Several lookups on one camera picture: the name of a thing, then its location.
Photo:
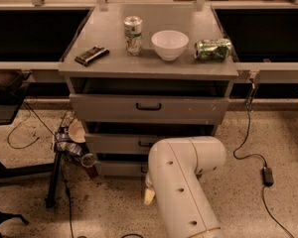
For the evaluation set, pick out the black stand with legs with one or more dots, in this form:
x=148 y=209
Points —
x=52 y=168

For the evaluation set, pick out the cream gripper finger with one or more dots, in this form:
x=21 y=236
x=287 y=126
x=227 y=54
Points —
x=149 y=195

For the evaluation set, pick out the grey bottom drawer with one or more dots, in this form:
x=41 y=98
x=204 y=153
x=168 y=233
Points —
x=122 y=166

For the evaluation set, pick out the upright white soda can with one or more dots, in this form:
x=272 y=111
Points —
x=133 y=26

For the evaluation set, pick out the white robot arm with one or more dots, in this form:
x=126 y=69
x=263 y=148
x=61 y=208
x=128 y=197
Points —
x=174 y=167

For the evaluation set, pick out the dark bin at left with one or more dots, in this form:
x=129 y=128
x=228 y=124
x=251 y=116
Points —
x=13 y=89

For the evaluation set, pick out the small bowl on floor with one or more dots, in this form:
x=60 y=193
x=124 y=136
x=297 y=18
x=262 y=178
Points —
x=76 y=132

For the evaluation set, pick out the white bowl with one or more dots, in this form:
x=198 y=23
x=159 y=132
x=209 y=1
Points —
x=169 y=45

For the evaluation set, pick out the grey drawer cabinet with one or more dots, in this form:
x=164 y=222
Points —
x=106 y=29

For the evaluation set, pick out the green soda can lying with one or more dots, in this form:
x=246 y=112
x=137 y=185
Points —
x=215 y=49

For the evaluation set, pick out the black power adapter with cable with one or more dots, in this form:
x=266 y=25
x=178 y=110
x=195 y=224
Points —
x=266 y=171

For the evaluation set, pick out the black snack bar packet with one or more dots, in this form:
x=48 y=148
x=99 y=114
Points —
x=87 y=57

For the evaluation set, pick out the grey top drawer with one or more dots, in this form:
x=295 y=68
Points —
x=145 y=100

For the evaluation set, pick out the cup on floor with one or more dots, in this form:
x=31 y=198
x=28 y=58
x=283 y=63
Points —
x=88 y=163

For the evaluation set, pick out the black tripod foot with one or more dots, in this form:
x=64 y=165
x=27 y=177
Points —
x=7 y=216

